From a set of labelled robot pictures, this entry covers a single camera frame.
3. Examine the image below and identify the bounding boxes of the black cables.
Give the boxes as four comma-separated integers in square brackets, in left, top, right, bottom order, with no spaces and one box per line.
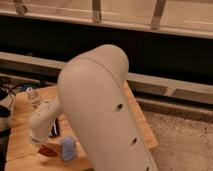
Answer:
[0,75,18,118]

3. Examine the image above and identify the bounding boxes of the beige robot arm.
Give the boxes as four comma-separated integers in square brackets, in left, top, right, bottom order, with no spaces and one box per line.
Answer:
[29,44,158,171]

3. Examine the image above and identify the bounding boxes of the red pepper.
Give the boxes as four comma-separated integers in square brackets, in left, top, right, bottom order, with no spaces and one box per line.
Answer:
[38,145,57,157]

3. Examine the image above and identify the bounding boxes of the small black object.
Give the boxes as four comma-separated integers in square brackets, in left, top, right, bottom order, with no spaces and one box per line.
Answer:
[50,120,60,138]

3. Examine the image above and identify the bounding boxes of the wooden board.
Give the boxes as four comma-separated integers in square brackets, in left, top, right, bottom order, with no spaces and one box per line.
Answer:
[5,83,158,171]

